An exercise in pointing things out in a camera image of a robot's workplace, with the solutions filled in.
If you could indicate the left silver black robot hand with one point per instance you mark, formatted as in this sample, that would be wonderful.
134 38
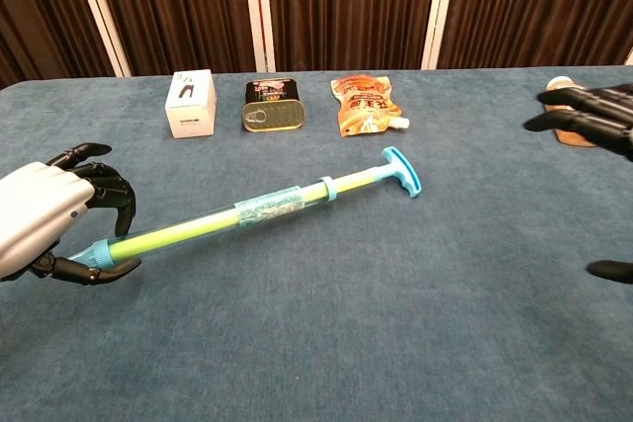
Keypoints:
39 209

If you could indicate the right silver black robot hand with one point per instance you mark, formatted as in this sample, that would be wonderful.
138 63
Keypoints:
593 125

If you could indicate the yellow stick with teal tape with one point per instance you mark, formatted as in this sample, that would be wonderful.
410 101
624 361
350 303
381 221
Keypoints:
269 204

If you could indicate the orange juice bottle white cap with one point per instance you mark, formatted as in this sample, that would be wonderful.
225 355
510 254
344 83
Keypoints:
576 140

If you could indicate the small white carton box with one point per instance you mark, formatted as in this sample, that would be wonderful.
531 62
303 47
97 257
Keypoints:
190 106

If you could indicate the orange spout pouch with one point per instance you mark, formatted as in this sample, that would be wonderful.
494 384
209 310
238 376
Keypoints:
363 106

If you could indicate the black gold tin can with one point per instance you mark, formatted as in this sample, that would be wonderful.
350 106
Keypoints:
272 115

